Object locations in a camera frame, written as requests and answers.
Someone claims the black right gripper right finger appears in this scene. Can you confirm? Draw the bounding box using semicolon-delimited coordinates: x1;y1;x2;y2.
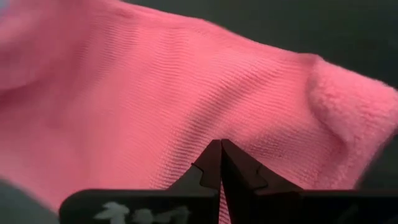
221;139;398;224

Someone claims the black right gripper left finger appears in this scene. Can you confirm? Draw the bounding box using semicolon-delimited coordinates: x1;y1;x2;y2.
58;139;222;224

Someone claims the pink microfiber towel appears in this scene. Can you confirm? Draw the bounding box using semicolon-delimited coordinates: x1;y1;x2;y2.
0;0;398;224

